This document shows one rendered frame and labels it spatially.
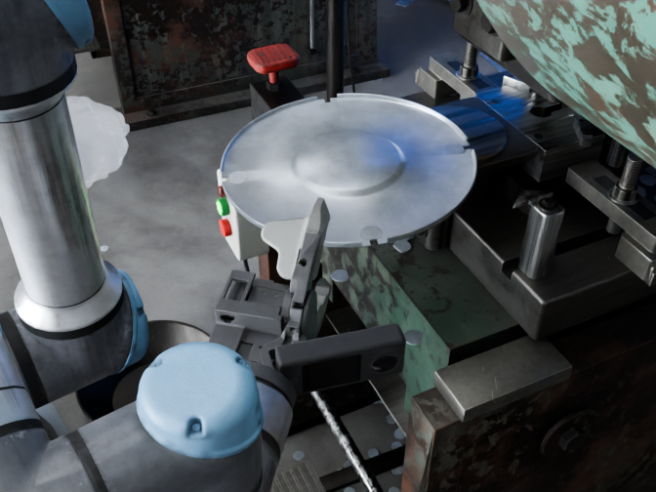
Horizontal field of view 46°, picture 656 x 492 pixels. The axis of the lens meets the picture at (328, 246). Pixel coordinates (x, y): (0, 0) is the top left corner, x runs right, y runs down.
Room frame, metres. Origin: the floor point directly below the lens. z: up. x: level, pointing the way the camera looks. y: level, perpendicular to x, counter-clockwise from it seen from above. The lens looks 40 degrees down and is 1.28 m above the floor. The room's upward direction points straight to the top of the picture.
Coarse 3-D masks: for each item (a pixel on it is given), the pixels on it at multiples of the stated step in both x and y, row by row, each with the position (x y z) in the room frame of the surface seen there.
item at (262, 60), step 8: (264, 48) 1.07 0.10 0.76; (272, 48) 1.07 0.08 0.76; (280, 48) 1.07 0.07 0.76; (288, 48) 1.07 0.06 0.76; (248, 56) 1.05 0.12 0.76; (256, 56) 1.04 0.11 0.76; (264, 56) 1.04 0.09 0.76; (272, 56) 1.05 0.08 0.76; (280, 56) 1.05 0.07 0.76; (288, 56) 1.05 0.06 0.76; (296, 56) 1.05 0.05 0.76; (256, 64) 1.02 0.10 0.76; (264, 64) 1.02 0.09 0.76; (272, 64) 1.02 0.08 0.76; (280, 64) 1.03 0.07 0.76; (288, 64) 1.03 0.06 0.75; (296, 64) 1.04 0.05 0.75; (264, 72) 1.02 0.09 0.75; (272, 72) 1.02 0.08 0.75; (272, 80) 1.05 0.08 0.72
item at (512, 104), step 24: (480, 96) 0.89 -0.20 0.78; (504, 96) 0.89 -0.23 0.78; (528, 96) 0.89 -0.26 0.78; (528, 120) 0.83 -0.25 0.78; (552, 120) 0.83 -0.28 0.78; (552, 144) 0.78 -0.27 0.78; (576, 144) 0.78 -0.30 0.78; (600, 144) 0.80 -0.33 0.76; (528, 168) 0.78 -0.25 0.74; (552, 168) 0.77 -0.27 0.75
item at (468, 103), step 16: (448, 112) 0.84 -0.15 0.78; (464, 112) 0.84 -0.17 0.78; (480, 112) 0.84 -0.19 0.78; (496, 112) 0.85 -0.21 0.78; (464, 128) 0.81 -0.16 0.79; (480, 128) 0.81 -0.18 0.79; (496, 128) 0.81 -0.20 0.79; (512, 128) 0.81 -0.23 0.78; (480, 144) 0.77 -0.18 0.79; (496, 144) 0.77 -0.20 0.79; (512, 144) 0.78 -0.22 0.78; (528, 144) 0.78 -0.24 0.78; (480, 160) 0.74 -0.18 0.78; (496, 160) 0.74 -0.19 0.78; (512, 160) 0.75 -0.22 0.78; (480, 176) 0.76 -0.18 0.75; (480, 192) 0.76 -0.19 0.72; (464, 208) 0.75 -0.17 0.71; (448, 224) 0.74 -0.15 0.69; (432, 240) 0.74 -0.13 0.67
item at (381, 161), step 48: (384, 96) 0.87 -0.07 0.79; (240, 144) 0.78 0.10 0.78; (288, 144) 0.78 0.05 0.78; (336, 144) 0.76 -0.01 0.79; (384, 144) 0.76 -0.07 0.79; (432, 144) 0.77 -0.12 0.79; (240, 192) 0.69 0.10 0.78; (288, 192) 0.68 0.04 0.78; (336, 192) 0.67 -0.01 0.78; (384, 192) 0.68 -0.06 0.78; (432, 192) 0.67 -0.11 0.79; (336, 240) 0.60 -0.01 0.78; (384, 240) 0.60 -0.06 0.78
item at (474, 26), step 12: (456, 0) 0.82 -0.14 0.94; (468, 0) 0.82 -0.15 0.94; (456, 12) 0.84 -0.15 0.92; (468, 12) 0.82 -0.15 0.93; (480, 12) 0.80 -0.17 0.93; (456, 24) 0.84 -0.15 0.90; (468, 24) 0.82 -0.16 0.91; (480, 24) 0.78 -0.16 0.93; (468, 36) 0.82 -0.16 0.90; (480, 36) 0.80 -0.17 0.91; (492, 36) 0.78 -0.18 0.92; (492, 48) 0.78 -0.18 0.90; (504, 48) 0.76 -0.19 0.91; (504, 60) 0.76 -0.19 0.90
